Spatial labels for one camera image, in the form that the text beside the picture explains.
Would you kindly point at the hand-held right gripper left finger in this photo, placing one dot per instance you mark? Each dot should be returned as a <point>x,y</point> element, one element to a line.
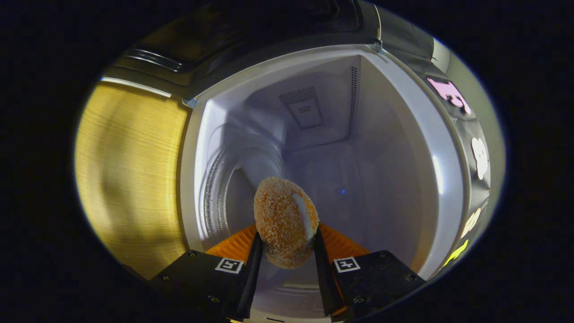
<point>253,278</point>

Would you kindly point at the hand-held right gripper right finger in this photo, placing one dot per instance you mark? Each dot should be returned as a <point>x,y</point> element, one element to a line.
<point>323,278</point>

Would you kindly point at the breaded food patty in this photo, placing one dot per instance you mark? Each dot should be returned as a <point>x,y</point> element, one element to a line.
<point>282,215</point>

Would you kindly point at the white microwave oven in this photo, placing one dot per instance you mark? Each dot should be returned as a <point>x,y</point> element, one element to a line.
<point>367,161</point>

